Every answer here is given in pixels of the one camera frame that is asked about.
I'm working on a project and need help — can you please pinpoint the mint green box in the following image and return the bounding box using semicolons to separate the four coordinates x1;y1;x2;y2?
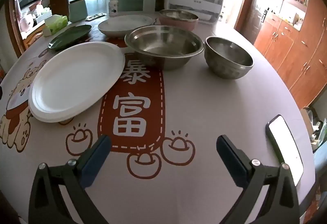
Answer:
69;0;88;23

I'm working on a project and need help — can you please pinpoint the blister pill pack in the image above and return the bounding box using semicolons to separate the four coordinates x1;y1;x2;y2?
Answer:
86;13;107;21

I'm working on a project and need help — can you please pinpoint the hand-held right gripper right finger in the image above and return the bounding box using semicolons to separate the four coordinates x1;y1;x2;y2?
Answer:
216;134;300;224

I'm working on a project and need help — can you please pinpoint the large stainless steel bowl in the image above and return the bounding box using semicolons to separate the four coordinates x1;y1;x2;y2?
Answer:
124;25;205;71

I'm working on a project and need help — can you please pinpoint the printed tablecloth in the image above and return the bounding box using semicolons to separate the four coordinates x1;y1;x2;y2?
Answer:
0;11;316;224

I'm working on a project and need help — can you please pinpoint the pink steel-lined bowl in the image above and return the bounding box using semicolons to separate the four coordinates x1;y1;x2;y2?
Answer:
158;9;199;33

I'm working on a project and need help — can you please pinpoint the white round plate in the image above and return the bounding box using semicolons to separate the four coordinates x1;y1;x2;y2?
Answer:
28;41;125;123

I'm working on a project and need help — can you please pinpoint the dark green plate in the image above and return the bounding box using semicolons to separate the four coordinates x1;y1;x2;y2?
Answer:
48;24;93;51

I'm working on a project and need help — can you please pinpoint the small stainless steel bowl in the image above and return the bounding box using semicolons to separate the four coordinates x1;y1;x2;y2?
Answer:
204;36;254;80

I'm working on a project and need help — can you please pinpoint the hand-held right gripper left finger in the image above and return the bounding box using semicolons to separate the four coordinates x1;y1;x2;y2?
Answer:
28;135;112;224

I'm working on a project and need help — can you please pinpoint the brown wooden cabinet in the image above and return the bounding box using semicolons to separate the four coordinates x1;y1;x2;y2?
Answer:
253;0;327;109

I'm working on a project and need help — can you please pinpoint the pale grey ceramic plate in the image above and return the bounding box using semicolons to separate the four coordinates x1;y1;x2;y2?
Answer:
98;15;156;37

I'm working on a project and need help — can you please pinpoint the white pill bottle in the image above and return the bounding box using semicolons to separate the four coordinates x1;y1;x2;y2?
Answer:
109;0;119;16

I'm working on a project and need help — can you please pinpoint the black smartphone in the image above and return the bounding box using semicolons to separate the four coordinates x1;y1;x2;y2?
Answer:
265;114;304;186

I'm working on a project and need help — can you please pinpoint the green tissue pack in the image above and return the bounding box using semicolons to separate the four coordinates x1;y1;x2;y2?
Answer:
43;15;68;37

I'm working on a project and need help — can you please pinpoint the wooden side cabinet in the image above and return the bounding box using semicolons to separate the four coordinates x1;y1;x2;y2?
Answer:
5;0;69;55

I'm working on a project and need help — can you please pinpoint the brown door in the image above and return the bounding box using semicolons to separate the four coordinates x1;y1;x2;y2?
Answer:
235;0;278;44

